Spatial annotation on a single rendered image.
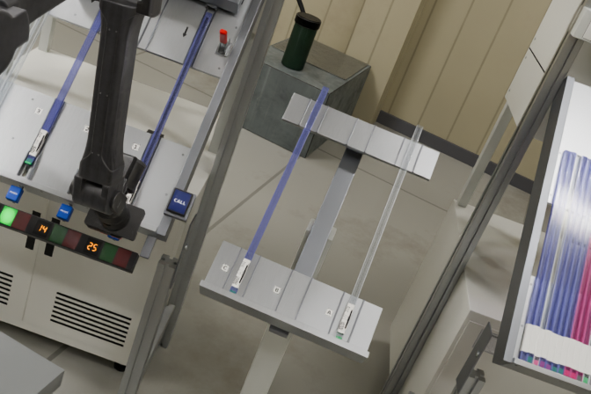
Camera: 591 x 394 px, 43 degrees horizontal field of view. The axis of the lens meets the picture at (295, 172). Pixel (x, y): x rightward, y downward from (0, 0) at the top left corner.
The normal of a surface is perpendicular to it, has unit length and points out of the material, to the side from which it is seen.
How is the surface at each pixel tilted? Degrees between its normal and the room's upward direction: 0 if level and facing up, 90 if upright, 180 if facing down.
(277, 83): 90
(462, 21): 90
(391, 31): 90
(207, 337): 0
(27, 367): 0
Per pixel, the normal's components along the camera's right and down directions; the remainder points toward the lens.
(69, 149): 0.13, -0.29
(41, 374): 0.33, -0.85
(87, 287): -0.13, 0.40
